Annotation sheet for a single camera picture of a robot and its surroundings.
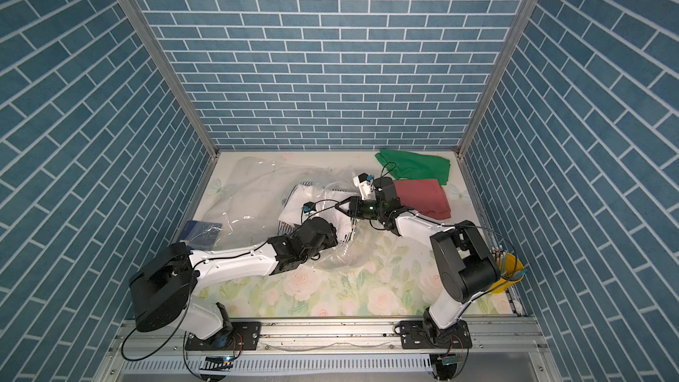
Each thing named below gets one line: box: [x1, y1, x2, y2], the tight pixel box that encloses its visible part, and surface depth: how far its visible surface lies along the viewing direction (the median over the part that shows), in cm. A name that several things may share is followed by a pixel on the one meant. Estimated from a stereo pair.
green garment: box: [374, 149, 451, 186], surface depth 116 cm
